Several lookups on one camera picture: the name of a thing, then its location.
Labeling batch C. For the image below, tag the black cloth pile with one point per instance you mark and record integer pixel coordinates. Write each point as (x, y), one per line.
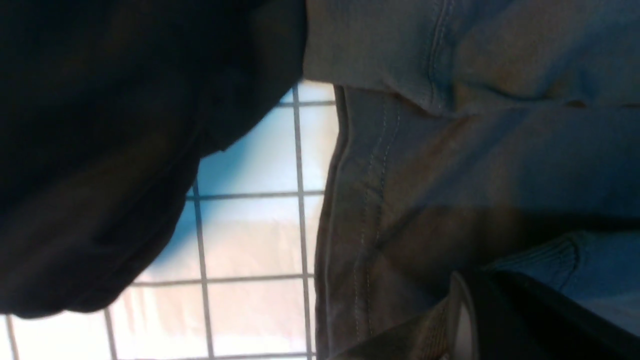
(107, 108)

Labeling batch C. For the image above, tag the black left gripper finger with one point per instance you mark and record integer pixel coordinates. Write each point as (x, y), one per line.
(511, 316)

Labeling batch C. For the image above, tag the gray long-sleeved shirt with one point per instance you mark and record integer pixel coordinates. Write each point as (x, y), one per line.
(489, 135)

